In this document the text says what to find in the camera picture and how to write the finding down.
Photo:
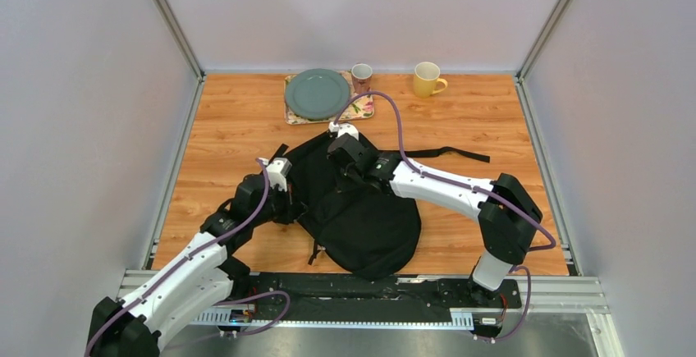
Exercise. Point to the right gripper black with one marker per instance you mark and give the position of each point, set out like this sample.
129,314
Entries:
336,167

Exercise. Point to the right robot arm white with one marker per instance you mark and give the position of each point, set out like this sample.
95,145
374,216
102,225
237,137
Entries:
507,216

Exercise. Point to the black student backpack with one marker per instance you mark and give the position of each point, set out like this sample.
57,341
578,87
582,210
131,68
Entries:
365,231

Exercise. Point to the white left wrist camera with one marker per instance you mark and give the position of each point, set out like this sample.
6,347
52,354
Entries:
277,170

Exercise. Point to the grey-green ceramic plate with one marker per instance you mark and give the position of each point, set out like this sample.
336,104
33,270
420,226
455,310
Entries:
317,93

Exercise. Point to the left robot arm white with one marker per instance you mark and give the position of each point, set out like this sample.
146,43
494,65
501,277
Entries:
144,321

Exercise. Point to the yellow ceramic mug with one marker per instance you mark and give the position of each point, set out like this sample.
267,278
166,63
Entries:
427,80

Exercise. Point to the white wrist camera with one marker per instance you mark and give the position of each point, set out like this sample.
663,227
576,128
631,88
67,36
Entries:
339,129
277,170

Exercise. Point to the small pink floral cup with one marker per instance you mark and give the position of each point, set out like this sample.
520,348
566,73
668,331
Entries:
361,76

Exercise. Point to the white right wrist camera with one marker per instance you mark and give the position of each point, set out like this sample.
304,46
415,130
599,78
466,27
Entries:
339,129

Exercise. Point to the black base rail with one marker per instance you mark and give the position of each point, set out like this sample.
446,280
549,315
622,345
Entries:
335,297

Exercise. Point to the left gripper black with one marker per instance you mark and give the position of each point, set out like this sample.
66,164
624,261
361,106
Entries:
290,213

